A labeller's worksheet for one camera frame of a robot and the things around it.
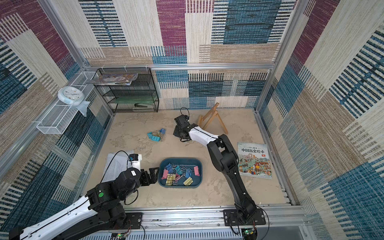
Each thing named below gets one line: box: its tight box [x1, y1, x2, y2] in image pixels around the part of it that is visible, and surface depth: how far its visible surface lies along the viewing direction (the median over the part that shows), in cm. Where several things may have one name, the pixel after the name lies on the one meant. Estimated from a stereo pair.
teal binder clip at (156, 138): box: [151, 135, 161, 142], surface depth 102 cm
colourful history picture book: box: [237, 142, 273, 180], surface depth 93 cm
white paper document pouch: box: [101, 150, 134, 183], surface depth 93 cm
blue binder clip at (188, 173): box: [185, 168, 192, 179], surface depth 87 cm
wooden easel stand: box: [198, 102, 228, 135], surface depth 101 cm
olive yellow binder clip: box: [183, 177, 194, 186], surface depth 85 cm
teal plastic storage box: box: [158, 157, 203, 189], surface depth 87 cm
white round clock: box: [57, 86, 85, 106], surface depth 76 cm
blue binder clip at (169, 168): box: [166, 163, 174, 174], surface depth 91 cm
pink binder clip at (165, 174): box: [161, 169, 169, 180], surface depth 87 cm
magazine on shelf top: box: [86, 73, 139, 86], surface depth 86 cm
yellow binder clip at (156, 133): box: [152, 130, 163, 138], surface depth 105 cm
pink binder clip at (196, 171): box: [193, 166, 200, 177], surface depth 89 cm
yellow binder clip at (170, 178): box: [165, 173, 176, 186], surface depth 87 cm
